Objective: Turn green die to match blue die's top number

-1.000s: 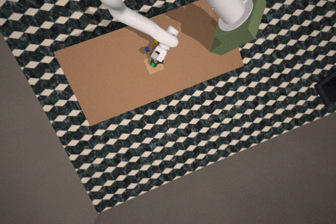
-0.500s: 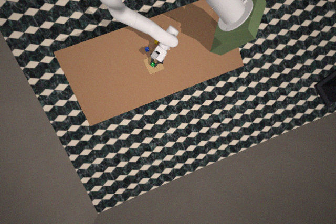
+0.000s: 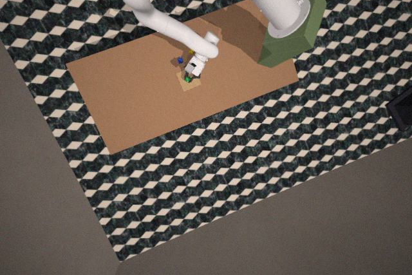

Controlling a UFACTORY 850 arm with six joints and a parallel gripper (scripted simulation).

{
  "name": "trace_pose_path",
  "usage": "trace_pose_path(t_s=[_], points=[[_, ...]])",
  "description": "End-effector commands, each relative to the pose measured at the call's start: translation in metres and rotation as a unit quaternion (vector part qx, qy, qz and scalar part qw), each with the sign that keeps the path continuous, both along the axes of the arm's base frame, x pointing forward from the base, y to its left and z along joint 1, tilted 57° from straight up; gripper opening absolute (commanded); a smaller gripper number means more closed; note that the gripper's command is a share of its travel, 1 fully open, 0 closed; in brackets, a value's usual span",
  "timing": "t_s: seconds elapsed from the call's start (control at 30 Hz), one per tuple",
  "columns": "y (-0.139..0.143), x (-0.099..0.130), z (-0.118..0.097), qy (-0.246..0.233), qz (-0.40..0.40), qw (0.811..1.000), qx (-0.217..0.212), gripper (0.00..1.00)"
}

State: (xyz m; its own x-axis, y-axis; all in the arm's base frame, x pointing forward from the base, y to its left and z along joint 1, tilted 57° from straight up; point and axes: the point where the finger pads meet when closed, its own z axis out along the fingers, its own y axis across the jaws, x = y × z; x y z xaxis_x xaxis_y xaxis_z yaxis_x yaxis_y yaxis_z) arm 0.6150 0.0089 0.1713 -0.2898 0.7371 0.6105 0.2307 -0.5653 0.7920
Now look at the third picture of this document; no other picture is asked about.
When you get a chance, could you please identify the tan mat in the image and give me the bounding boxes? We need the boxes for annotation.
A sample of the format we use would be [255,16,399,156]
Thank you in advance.
[176,70,201,92]

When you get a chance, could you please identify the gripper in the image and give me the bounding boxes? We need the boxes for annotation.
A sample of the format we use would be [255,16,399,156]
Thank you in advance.
[184,55,205,83]

